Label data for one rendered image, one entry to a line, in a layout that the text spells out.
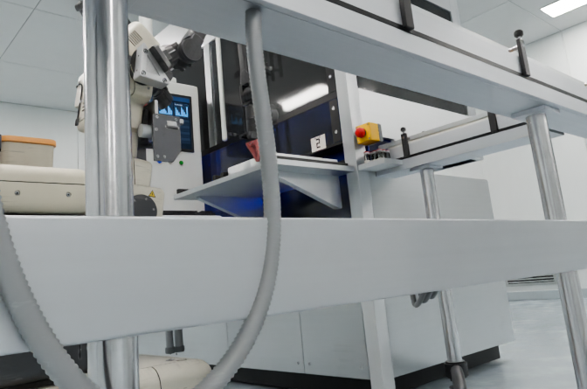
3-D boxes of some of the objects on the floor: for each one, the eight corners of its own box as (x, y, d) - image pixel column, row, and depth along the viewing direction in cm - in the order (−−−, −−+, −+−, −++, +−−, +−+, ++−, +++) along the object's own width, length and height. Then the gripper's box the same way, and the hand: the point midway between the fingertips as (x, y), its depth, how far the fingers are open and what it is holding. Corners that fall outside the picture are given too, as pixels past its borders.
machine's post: (384, 402, 195) (324, -94, 238) (397, 404, 191) (334, -101, 234) (373, 406, 191) (314, -100, 234) (386, 407, 187) (323, -108, 230)
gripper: (259, 123, 197) (263, 164, 194) (237, 121, 190) (240, 163, 187) (271, 119, 192) (274, 160, 189) (248, 115, 185) (252, 158, 182)
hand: (257, 159), depth 188 cm, fingers closed
